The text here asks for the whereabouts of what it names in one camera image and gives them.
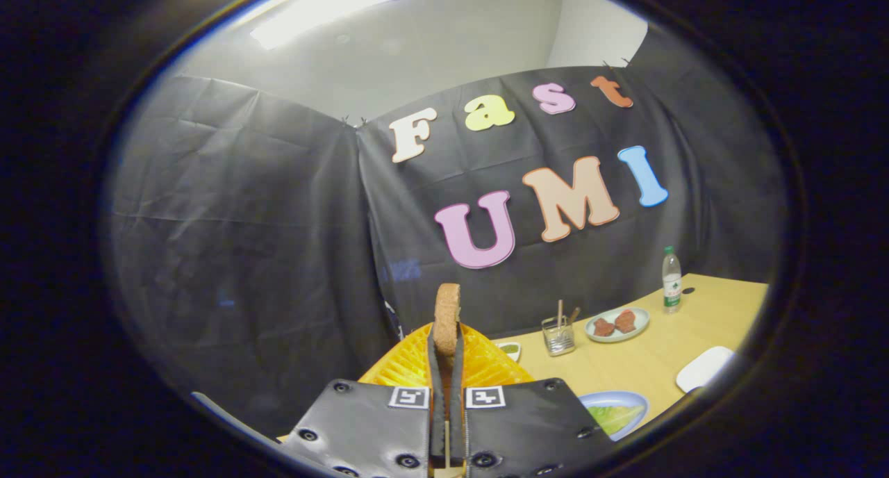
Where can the green round plate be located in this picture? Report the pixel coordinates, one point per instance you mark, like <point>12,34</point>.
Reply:
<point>617,332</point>

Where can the small white sauce dish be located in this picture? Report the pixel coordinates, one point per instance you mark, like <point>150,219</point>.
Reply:
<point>509,349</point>

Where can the brown meat patty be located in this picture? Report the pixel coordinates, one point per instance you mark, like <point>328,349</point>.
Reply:
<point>626,321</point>
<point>603,327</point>

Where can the white square plate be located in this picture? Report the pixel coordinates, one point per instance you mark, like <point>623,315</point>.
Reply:
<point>705,368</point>

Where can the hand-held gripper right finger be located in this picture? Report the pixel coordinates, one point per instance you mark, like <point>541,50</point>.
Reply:
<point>521,422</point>

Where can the clear water bottle green cap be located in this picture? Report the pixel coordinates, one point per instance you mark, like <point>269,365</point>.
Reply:
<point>671,283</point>

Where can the ceiling light panel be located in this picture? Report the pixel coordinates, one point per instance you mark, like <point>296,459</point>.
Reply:
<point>319,12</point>

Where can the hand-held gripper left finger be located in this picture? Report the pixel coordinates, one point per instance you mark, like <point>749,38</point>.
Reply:
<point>375,422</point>

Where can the brown crust bread slice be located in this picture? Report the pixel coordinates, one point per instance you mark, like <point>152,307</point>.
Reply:
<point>446,318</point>

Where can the green lettuce leaf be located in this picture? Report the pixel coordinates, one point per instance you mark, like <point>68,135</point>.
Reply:
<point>615,417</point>

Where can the blue round plate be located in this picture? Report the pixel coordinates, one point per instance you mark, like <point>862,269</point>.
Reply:
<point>604,398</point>

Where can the metal mesh cup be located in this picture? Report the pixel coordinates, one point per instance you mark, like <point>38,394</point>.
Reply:
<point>558,338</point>

